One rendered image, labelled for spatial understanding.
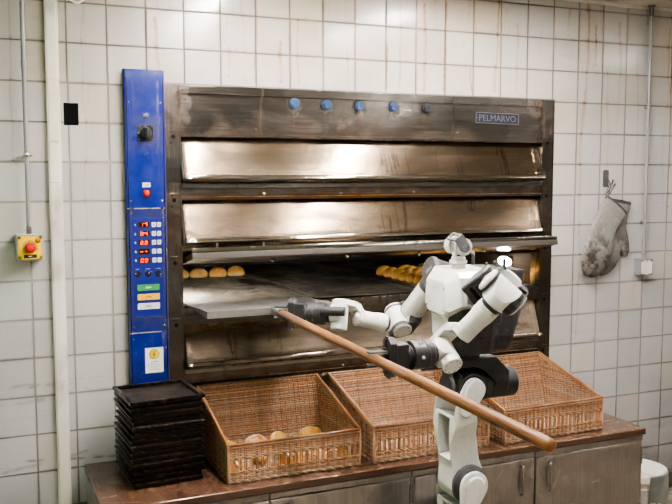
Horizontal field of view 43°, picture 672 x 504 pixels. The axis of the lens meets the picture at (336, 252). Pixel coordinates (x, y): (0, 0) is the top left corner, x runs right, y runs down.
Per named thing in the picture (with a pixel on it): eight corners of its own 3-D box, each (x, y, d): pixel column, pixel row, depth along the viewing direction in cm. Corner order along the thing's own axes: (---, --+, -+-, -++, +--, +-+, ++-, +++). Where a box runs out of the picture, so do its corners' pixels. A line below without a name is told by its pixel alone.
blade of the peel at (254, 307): (338, 310, 350) (338, 303, 349) (207, 319, 329) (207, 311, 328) (307, 297, 383) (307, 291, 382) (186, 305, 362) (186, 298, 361)
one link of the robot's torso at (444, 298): (490, 341, 328) (491, 249, 325) (532, 360, 295) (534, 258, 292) (418, 346, 321) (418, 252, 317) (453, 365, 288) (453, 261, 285)
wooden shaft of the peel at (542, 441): (558, 452, 174) (558, 438, 174) (546, 454, 173) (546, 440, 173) (285, 316, 332) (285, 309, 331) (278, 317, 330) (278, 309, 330)
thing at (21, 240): (15, 259, 326) (14, 233, 325) (43, 258, 330) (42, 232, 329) (16, 261, 319) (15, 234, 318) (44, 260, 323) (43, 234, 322)
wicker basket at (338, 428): (194, 448, 360) (193, 384, 357) (318, 432, 382) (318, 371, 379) (226, 486, 315) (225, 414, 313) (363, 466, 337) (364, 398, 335)
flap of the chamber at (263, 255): (192, 259, 338) (181, 264, 357) (558, 244, 409) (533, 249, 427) (192, 252, 339) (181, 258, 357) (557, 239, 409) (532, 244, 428)
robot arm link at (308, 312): (286, 298, 327) (316, 299, 325) (293, 295, 336) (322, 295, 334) (287, 330, 328) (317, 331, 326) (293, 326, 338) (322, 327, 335)
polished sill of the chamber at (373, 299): (180, 315, 360) (180, 306, 359) (531, 292, 431) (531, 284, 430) (183, 317, 354) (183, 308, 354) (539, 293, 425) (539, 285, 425)
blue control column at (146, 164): (79, 453, 529) (69, 105, 510) (105, 450, 536) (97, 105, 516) (135, 593, 353) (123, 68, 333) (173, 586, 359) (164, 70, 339)
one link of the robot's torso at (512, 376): (501, 391, 323) (501, 345, 321) (520, 399, 311) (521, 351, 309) (436, 399, 312) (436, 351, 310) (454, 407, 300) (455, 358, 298)
